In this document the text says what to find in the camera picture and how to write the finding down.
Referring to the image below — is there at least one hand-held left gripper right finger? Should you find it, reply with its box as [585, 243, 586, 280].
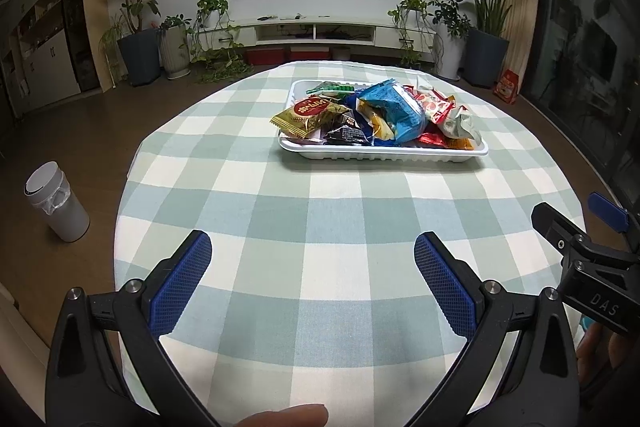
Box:
[407, 231, 581, 427]

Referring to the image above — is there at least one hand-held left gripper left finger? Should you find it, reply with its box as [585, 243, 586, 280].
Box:
[45, 229, 221, 427]

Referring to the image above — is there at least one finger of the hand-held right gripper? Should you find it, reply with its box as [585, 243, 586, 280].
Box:
[587, 192, 640, 253]
[531, 202, 576, 253]

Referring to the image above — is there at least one white snack packet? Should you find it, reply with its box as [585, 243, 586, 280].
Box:
[437, 105, 482, 145]

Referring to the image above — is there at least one white plastic tray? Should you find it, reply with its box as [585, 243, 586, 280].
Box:
[277, 79, 490, 164]

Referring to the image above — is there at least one strawberry print snack packet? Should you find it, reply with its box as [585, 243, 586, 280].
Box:
[410, 88, 455, 125]

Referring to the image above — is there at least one black sesame powder packet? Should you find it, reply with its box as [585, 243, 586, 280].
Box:
[322, 114, 373, 145]

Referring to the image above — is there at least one light blue snack packet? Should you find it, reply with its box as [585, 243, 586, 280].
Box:
[356, 78, 430, 144]

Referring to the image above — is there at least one gold packet with red oval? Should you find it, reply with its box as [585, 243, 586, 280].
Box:
[270, 96, 351, 140]

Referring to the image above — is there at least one green snack packet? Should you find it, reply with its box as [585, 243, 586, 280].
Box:
[306, 82, 353, 98]

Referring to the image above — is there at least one person's right hand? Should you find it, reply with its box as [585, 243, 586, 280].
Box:
[575, 324, 626, 383]

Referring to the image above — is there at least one person's left hand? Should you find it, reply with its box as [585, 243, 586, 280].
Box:
[234, 402, 330, 427]

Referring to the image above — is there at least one red bag on floor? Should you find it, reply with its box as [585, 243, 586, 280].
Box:
[493, 69, 521, 106]

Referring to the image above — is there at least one white trash can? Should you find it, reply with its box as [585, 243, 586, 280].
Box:
[23, 161, 91, 242]

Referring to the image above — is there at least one sliding glass door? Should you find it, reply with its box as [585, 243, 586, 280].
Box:
[522, 0, 640, 218]

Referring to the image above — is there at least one large-leaf plant in dark pot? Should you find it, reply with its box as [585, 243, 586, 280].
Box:
[422, 0, 547, 88]

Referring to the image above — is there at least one beige curtain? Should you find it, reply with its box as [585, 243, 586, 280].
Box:
[502, 0, 541, 95]

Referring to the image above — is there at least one leafy plant in white pot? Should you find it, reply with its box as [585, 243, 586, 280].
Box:
[429, 0, 471, 80]

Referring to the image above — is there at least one tall plant in blue pot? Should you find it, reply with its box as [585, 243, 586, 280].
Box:
[90, 0, 163, 86]

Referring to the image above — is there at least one plant in ribbed white pot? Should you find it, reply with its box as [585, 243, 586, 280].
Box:
[157, 14, 193, 80]

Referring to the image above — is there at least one red storage box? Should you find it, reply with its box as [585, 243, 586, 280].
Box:
[289, 47, 331, 62]
[245, 48, 287, 66]

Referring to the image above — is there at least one trailing plant on stand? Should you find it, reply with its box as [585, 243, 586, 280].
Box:
[387, 0, 433, 68]

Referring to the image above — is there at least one white shelf cabinet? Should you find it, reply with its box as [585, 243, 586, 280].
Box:
[0, 0, 83, 120]

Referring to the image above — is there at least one trailing green plant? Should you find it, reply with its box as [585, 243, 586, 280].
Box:
[189, 0, 256, 85]

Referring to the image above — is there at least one white television cabinet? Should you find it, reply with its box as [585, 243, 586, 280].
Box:
[197, 14, 436, 52]

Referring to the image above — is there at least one dark tall display cabinet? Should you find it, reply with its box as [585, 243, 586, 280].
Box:
[60, 0, 103, 94]

